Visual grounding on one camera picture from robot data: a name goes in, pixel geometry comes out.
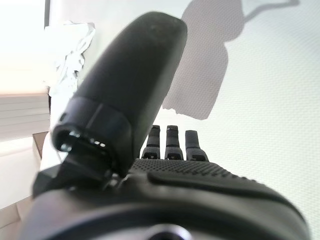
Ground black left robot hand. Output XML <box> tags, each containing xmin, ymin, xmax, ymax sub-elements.
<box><xmin>18</xmin><ymin>11</ymin><xmax>312</xmax><ymax>240</ymax></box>

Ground white garment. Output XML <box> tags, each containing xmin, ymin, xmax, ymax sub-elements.
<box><xmin>42</xmin><ymin>21</ymin><xmax>97</xmax><ymax>101</ymax></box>

